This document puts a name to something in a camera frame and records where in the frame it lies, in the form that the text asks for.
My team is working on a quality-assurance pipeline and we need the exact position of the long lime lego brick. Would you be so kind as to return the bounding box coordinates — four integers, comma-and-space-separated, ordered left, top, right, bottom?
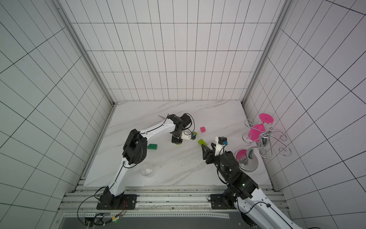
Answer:
198, 139, 207, 146

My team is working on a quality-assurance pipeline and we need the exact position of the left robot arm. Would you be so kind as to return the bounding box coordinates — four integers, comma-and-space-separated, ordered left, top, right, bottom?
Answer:
99, 113, 196, 203

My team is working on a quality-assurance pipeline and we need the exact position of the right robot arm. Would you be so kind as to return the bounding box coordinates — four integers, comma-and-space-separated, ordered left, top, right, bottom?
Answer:
201, 143, 300, 229

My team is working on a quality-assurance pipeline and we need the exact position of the dark green lego brick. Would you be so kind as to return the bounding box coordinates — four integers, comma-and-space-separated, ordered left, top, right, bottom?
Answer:
147, 144, 158, 150

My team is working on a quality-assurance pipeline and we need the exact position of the chrome glass holder stand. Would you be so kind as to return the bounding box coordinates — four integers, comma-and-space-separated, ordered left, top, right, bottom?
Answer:
234, 119, 292, 172

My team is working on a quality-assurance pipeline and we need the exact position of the pink wine glass lower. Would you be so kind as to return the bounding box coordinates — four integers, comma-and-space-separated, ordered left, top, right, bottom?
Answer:
248, 124, 266, 142

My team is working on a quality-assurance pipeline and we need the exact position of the pink wine glass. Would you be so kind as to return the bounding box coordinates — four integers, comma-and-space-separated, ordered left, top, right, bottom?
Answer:
248, 124, 266, 142
259, 113, 274, 125

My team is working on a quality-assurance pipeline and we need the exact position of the pink wine glass upper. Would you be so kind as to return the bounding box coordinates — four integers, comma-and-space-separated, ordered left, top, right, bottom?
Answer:
259, 113, 274, 125

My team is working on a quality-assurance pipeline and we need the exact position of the clear glass cup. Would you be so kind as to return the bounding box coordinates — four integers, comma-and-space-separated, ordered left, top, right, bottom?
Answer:
140, 163, 155, 178

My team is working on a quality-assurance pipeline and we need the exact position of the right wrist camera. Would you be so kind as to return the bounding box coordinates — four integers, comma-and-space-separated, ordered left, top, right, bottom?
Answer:
215, 136, 227, 156

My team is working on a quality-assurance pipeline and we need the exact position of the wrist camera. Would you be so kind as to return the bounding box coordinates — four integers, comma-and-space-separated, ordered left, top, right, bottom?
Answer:
215, 136, 227, 156
182, 131, 196, 140

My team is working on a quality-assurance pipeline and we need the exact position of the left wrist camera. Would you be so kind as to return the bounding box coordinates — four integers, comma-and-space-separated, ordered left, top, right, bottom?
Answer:
182, 131, 196, 140

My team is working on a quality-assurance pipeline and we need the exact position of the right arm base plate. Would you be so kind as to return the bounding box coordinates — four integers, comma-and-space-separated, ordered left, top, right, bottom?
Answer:
208, 194, 236, 210

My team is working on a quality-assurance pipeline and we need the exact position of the aluminium mounting rail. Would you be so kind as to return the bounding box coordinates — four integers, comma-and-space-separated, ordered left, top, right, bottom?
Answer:
59, 186, 226, 213

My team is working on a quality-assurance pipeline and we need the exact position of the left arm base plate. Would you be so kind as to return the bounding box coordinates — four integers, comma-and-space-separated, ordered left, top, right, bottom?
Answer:
96, 193, 137, 210

